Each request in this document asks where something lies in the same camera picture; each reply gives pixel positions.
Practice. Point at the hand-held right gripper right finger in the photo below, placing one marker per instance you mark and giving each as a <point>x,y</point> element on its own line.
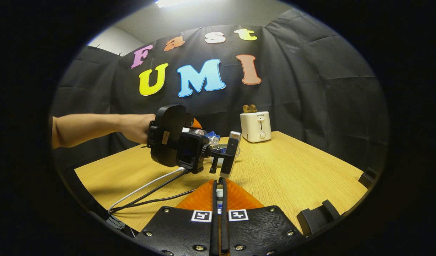
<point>260,231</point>

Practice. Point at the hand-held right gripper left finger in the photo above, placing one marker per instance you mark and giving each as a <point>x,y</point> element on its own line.
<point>182,231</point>

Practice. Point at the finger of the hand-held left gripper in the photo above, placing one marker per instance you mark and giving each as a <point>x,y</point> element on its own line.
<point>197,124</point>

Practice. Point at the clear plastic water bottle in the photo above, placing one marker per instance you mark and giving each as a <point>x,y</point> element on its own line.
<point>210,138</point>

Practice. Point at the white blue-patterned teacup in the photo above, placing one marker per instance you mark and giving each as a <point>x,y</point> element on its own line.
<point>219,146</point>

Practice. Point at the brown toast slice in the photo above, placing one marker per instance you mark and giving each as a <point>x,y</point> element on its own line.
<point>253,108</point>
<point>246,108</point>

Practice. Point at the white toaster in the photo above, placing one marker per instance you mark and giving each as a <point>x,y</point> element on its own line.
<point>255,128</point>

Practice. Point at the black chair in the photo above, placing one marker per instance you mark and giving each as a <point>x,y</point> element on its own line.
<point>369,177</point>
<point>317,217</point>

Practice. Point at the black backdrop cloth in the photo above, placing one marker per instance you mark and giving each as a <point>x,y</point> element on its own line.
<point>310,81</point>

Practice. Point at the ceiling light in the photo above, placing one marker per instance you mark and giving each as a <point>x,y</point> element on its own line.
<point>178,3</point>

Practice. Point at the smartphone on gripper mount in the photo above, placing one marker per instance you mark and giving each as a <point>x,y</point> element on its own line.
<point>231,153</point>

